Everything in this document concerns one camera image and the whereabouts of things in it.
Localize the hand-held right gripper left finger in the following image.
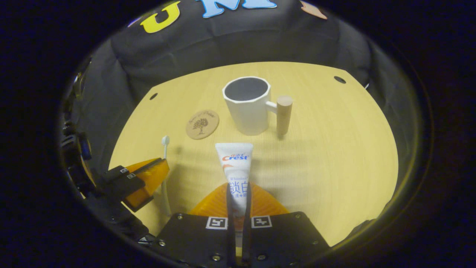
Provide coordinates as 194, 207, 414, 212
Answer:
155, 182, 237, 268

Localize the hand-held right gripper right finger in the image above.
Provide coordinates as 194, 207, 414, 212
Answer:
242, 181, 331, 268

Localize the white toothbrush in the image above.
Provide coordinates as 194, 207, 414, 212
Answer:
161, 135, 172, 217

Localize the white toothpaste tube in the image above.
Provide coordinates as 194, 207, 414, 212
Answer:
215, 143, 254, 257

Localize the round wooden coaster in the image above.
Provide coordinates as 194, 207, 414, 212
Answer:
186, 109, 220, 140

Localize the white cup with wooden handle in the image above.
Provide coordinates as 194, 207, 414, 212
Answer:
222, 76, 293, 139

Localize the black backdrop cloth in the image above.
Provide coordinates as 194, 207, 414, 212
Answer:
63, 0, 419, 246

